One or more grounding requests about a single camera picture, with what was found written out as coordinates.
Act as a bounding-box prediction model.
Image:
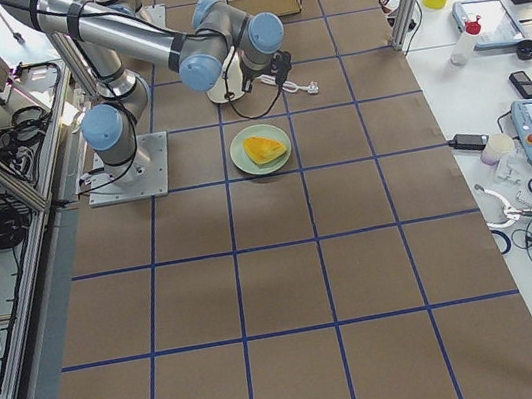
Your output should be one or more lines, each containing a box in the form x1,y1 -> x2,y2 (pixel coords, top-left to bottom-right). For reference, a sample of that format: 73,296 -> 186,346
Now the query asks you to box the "coiled black cable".
0,202 -> 34,251

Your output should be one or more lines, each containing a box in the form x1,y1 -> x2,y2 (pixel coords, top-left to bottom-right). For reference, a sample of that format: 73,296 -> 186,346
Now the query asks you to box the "white paper cup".
480,133 -> 515,166

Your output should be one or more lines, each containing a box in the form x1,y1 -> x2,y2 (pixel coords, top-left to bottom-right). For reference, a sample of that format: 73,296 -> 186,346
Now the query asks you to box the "white toaster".
206,80 -> 244,104

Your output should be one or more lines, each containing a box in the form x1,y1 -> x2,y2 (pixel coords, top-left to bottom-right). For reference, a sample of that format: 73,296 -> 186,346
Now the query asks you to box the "teach pendant far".
451,0 -> 527,51

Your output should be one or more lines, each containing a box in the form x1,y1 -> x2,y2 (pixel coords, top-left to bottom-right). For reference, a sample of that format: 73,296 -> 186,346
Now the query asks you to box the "black phone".
509,71 -> 532,100

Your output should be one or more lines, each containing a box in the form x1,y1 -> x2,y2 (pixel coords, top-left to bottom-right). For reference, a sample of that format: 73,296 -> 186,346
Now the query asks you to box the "blue tape roll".
490,229 -> 512,255

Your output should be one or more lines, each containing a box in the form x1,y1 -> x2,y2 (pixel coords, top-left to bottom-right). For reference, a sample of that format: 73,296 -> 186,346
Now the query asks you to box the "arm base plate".
86,132 -> 169,207
137,3 -> 167,29

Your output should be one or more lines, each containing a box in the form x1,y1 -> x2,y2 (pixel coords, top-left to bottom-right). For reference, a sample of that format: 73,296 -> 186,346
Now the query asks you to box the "green plate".
230,124 -> 292,176

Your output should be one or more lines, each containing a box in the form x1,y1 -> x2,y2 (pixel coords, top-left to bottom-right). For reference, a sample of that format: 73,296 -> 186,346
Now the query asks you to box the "white toaster power cable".
255,65 -> 322,105

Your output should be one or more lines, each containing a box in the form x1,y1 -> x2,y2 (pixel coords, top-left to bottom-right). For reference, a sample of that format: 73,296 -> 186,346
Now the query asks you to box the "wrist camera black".
270,50 -> 292,86

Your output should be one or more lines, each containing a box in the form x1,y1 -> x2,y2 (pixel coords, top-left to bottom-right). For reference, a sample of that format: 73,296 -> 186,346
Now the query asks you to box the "bread slice on plate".
242,136 -> 288,166

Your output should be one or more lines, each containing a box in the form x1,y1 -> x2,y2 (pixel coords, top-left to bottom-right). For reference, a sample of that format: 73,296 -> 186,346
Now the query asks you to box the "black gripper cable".
217,45 -> 290,124

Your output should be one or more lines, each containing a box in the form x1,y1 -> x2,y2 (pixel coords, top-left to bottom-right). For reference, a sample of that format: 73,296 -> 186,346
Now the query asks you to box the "black power adapter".
447,133 -> 488,151

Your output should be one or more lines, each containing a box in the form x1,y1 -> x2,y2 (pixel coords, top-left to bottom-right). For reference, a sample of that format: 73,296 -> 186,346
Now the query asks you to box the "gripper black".
238,48 -> 274,93

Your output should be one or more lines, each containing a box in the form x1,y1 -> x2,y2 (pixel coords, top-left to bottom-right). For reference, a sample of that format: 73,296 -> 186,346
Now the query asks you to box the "black round cap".
515,39 -> 532,61

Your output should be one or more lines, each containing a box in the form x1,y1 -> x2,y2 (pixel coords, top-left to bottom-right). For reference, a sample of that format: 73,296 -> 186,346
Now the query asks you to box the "squeeze bottle red cap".
450,16 -> 482,66

